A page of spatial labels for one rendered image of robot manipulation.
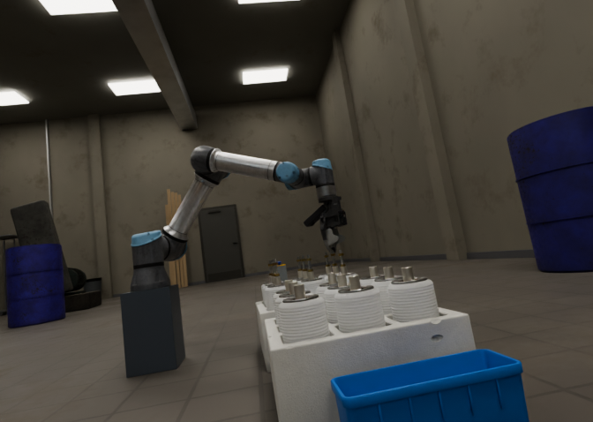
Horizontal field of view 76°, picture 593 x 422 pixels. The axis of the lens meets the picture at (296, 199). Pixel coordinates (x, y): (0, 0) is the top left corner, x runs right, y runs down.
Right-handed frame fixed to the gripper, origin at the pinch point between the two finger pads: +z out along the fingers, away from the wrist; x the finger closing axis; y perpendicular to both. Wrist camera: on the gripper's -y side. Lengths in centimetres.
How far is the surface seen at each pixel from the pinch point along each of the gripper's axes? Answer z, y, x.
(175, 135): -416, -778, 658
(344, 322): 15, 31, -63
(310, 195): -179, -475, 891
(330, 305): 13, 24, -53
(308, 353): 18, 27, -72
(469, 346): 23, 52, -53
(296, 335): 16, 24, -70
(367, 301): 12, 36, -62
